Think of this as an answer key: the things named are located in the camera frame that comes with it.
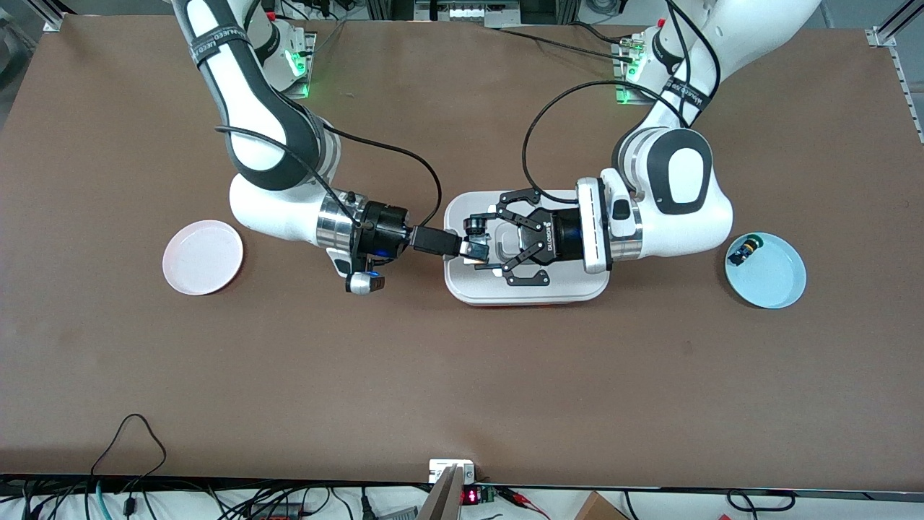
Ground white lidded container box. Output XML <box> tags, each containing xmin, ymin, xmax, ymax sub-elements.
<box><xmin>443</xmin><ymin>190</ymin><xmax>611</xmax><ymax>307</ymax></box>

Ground pink round plate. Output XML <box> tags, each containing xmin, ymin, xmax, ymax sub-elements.
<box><xmin>162</xmin><ymin>220</ymin><xmax>245</xmax><ymax>297</ymax></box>

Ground light blue round plate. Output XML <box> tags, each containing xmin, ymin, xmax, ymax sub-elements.
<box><xmin>724</xmin><ymin>232</ymin><xmax>807</xmax><ymax>310</ymax></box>

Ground small white mounted device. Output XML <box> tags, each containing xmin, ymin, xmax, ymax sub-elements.
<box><xmin>428</xmin><ymin>459</ymin><xmax>478</xmax><ymax>485</ymax></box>

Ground tan wooden board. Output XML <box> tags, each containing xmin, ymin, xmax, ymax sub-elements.
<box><xmin>419</xmin><ymin>465</ymin><xmax>464</xmax><ymax>520</ymax></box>

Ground brown cardboard box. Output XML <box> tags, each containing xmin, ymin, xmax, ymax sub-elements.
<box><xmin>573</xmin><ymin>491</ymin><xmax>630</xmax><ymax>520</ymax></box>

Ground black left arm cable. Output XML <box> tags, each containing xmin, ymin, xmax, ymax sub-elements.
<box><xmin>521</xmin><ymin>0</ymin><xmax>723</xmax><ymax>193</ymax></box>

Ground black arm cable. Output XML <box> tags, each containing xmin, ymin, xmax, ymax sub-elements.
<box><xmin>521</xmin><ymin>0</ymin><xmax>723</xmax><ymax>193</ymax></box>
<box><xmin>214</xmin><ymin>123</ymin><xmax>443</xmax><ymax>233</ymax></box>

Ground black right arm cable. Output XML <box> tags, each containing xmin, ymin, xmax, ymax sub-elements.
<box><xmin>214</xmin><ymin>123</ymin><xmax>443</xmax><ymax>233</ymax></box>

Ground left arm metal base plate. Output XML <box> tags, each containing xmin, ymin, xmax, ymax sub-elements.
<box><xmin>611</xmin><ymin>40</ymin><xmax>668</xmax><ymax>106</ymax></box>

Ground black table cable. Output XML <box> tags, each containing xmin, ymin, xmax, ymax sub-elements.
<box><xmin>497</xmin><ymin>28</ymin><xmax>636</xmax><ymax>59</ymax></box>
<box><xmin>570</xmin><ymin>22</ymin><xmax>625</xmax><ymax>47</ymax></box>

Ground metal frame with white panel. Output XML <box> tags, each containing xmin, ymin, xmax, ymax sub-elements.
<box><xmin>413</xmin><ymin>0</ymin><xmax>522</xmax><ymax>30</ymax></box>

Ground red clip lead wires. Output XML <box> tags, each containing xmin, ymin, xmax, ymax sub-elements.
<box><xmin>497</xmin><ymin>486</ymin><xmax>551</xmax><ymax>520</ymax></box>

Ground black looped cable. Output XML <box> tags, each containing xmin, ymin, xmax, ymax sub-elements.
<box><xmin>90</xmin><ymin>413</ymin><xmax>168</xmax><ymax>483</ymax></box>

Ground black oval cable loop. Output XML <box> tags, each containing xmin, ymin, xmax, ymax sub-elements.
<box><xmin>725</xmin><ymin>489</ymin><xmax>796</xmax><ymax>514</ymax></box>

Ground aluminium frame rail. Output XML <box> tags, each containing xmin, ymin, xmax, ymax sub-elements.
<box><xmin>42</xmin><ymin>0</ymin><xmax>78</xmax><ymax>34</ymax></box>
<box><xmin>865</xmin><ymin>0</ymin><xmax>924</xmax><ymax>145</ymax></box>

